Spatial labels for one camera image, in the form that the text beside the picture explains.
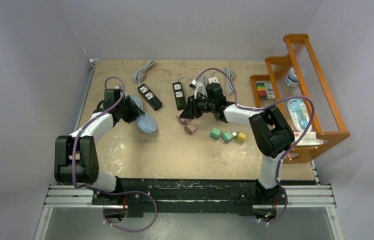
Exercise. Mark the blue packaged item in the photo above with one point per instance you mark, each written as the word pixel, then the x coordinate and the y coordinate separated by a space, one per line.
pixel 298 113

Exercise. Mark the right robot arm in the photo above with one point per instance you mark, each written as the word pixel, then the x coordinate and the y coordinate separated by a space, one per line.
pixel 270 129

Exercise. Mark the black strip with green USB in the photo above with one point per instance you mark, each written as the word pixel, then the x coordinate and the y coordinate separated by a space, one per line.
pixel 179 95

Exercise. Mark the white power strip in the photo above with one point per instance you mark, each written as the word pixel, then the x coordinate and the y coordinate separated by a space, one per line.
pixel 213 80

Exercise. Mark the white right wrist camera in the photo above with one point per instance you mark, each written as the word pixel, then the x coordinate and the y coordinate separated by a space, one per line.
pixel 199 89

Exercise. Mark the black strip with pink plugs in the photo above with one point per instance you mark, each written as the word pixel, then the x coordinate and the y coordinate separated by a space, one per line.
pixel 149 96

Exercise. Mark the colourful box on rack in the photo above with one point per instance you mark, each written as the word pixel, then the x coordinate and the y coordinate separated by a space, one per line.
pixel 265 90

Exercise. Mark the light blue round socket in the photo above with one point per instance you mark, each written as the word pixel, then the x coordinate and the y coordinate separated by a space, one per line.
pixel 146 123

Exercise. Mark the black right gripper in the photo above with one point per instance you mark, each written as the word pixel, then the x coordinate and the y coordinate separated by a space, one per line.
pixel 191 112

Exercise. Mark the aluminium table edge rail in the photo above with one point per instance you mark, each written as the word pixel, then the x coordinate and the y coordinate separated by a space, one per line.
pixel 77 80

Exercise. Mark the green plug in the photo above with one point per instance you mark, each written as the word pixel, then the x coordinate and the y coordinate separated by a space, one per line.
pixel 215 133

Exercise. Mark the green plug adapter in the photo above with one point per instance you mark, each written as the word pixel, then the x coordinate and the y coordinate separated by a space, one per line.
pixel 227 137

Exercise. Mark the pink plug adapter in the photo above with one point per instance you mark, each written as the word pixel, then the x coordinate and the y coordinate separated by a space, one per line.
pixel 182 121
pixel 190 129

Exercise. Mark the orange wooden rack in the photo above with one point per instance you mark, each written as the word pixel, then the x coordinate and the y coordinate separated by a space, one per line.
pixel 327 121

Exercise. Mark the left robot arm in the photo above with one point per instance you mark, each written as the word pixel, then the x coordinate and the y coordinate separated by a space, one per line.
pixel 75 158

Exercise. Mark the white box on rack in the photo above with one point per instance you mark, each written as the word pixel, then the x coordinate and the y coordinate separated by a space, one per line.
pixel 310 139

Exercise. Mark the black aluminium robot base frame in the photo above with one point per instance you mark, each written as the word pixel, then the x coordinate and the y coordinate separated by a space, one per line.
pixel 194 196

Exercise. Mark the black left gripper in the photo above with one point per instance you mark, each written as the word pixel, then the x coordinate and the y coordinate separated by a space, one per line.
pixel 134 111

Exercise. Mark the yellow plug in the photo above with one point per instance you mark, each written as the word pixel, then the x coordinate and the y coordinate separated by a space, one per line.
pixel 239 136

